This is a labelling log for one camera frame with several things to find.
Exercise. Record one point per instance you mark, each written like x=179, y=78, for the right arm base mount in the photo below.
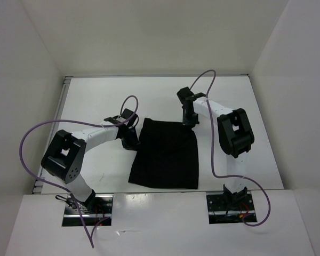
x=226, y=207

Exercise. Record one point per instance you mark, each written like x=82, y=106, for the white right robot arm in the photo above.
x=235, y=135

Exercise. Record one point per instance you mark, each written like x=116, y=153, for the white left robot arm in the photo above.
x=64, y=156

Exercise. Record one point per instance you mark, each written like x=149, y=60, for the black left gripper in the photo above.
x=133, y=144

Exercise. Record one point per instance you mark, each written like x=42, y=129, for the black skirt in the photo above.
x=167, y=156

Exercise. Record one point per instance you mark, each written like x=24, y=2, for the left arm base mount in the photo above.
x=100, y=214

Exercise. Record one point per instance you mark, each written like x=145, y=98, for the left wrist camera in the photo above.
x=116, y=120

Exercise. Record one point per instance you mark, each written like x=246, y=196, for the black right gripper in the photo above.
x=189, y=123

